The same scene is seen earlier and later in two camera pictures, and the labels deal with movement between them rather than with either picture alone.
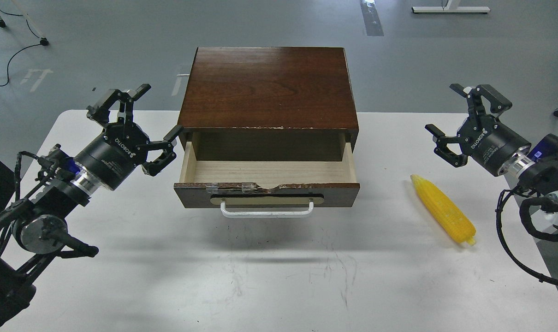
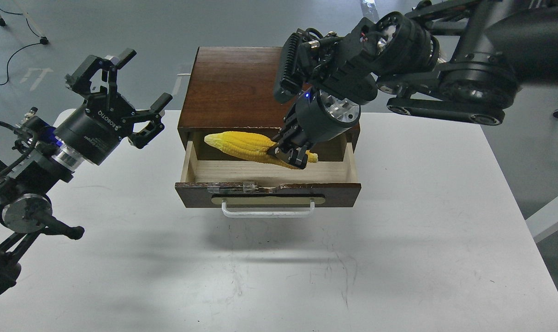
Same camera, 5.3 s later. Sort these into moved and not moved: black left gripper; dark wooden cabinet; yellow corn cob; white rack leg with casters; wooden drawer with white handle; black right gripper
Moved: black left gripper; yellow corn cob; black right gripper
Not moved: white rack leg with casters; dark wooden cabinet; wooden drawer with white handle
